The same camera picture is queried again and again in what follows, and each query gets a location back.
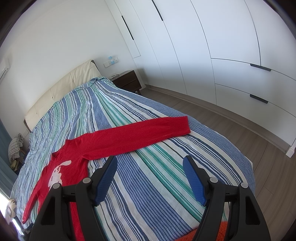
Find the white wardrobe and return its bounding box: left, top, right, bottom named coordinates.
left=105, top=0, right=296, bottom=158

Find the red knitted sweater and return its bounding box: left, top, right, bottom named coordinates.
left=22, top=116, right=191, bottom=225

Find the patterned pillow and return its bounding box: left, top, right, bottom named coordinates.
left=4, top=197, right=17, bottom=219

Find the white air conditioner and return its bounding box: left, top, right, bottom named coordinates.
left=0, top=58, right=11, bottom=80

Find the blue curtain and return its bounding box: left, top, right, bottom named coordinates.
left=0, top=119, right=18, bottom=198

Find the cream padded headboard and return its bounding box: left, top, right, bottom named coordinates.
left=24, top=59, right=102, bottom=133

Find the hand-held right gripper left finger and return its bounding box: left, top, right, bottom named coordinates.
left=29, top=156, right=118, bottom=241

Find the wall socket panel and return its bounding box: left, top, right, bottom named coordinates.
left=103, top=55, right=120, bottom=68

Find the pile of checked clothes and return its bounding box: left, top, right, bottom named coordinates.
left=8, top=133, right=25, bottom=172

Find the orange fleece garment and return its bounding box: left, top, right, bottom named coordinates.
left=178, top=221, right=232, bottom=241

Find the striped bed sheet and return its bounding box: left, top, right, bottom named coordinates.
left=10, top=76, right=256, bottom=241

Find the dark wooden nightstand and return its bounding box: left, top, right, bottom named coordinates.
left=112, top=70, right=143, bottom=95

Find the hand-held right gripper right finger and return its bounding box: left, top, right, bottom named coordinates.
left=183, top=155, right=271, bottom=241

